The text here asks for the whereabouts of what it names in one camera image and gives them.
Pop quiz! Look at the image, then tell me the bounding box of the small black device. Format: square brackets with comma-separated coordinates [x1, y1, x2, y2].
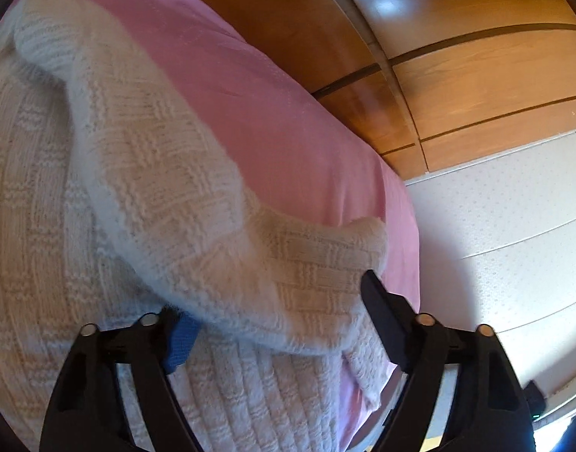
[524, 379, 546, 418]

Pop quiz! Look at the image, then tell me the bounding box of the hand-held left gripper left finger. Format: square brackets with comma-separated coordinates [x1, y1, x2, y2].
[39, 307, 200, 452]

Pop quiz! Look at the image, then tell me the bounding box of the white knitted sweater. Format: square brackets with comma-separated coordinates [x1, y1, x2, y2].
[0, 0, 397, 452]

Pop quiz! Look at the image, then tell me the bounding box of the wooden wardrobe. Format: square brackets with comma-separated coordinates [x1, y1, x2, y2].
[142, 0, 576, 185]

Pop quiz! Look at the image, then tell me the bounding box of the white quilted mattress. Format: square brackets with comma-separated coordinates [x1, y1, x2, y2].
[354, 127, 576, 452]

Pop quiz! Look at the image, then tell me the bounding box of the pink bed sheet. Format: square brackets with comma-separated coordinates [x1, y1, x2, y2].
[66, 0, 423, 448]

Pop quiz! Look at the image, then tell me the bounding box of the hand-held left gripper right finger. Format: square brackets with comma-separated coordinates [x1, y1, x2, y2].
[361, 269, 536, 452]

